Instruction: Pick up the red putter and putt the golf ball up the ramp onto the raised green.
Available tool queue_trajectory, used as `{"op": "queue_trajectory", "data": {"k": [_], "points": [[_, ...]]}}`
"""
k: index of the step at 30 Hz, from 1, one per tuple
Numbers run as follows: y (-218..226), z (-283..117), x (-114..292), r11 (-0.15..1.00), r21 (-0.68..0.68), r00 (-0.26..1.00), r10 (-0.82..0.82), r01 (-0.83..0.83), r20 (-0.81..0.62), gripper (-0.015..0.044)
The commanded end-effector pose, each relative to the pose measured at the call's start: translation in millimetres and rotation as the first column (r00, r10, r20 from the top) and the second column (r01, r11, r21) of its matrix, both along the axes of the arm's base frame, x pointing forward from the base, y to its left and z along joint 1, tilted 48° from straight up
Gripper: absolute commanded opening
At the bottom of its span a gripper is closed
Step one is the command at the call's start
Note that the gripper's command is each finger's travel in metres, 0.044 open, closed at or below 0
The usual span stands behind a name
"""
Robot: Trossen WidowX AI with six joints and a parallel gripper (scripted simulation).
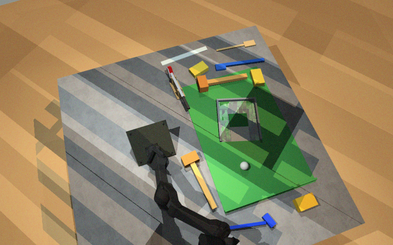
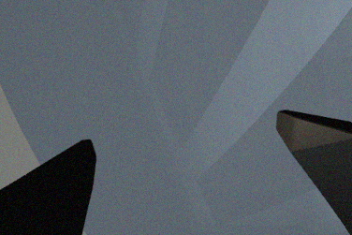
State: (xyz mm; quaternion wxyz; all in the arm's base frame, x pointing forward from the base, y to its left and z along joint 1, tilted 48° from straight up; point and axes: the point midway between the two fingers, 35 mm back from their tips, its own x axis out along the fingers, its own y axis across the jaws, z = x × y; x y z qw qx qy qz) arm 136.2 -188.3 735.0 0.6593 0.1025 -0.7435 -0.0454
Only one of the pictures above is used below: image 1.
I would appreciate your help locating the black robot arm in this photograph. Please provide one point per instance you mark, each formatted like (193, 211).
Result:
(216, 231)

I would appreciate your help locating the white golf ball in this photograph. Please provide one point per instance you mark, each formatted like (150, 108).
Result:
(244, 165)

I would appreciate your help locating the green flat mat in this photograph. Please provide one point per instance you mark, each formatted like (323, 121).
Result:
(275, 162)

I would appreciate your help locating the white flat bar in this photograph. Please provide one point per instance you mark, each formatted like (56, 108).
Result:
(184, 55)

